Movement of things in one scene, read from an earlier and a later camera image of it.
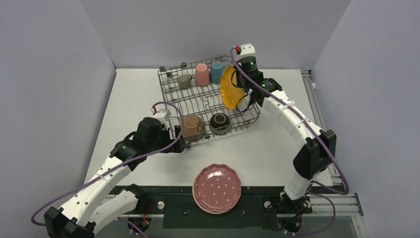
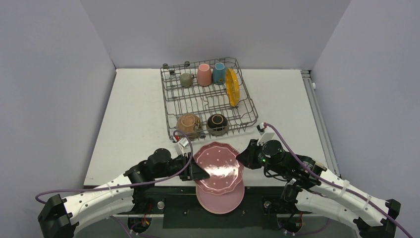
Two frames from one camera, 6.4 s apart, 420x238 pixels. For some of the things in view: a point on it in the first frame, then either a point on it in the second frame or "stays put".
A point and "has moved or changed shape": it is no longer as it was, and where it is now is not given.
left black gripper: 176,148 to 195,172
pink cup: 202,74 stays put
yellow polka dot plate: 231,92 has moved or changed shape
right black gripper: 247,85 to 251,153
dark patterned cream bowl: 220,123 stays put
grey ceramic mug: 184,81 stays put
